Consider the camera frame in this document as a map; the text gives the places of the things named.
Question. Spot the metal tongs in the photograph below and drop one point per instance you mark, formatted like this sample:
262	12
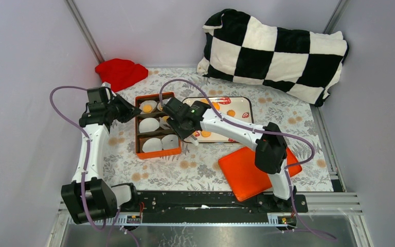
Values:
192	139

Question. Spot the red knit hat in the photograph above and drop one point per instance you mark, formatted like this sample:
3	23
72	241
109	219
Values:
120	73

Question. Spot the white strawberry tray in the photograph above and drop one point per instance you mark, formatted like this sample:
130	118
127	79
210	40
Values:
237	107

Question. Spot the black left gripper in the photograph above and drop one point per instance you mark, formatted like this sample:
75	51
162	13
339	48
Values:
130	110

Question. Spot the orange cookie box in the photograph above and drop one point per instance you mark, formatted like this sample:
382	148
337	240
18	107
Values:
154	136

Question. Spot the floral tablecloth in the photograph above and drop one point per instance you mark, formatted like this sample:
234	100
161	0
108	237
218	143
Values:
196	167

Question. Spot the white paper cup liner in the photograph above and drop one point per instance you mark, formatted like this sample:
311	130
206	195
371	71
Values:
170	141
152	145
164	124
148	125
160	105
153	103

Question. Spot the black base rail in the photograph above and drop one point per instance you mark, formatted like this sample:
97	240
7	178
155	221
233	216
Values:
154	201

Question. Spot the orange box lid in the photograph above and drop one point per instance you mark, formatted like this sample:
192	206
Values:
251	172

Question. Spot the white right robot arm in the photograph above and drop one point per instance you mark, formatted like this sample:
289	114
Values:
266	141

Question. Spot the black white checkered pillow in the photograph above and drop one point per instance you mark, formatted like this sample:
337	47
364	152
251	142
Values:
303	64

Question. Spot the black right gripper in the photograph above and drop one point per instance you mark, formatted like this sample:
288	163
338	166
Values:
182	135

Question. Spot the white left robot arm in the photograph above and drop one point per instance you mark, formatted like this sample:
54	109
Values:
88	197

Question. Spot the orange swirl cookie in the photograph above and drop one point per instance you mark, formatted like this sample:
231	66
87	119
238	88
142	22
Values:
231	113

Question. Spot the orange fish cookie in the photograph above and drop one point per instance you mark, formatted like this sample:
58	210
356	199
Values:
216	105

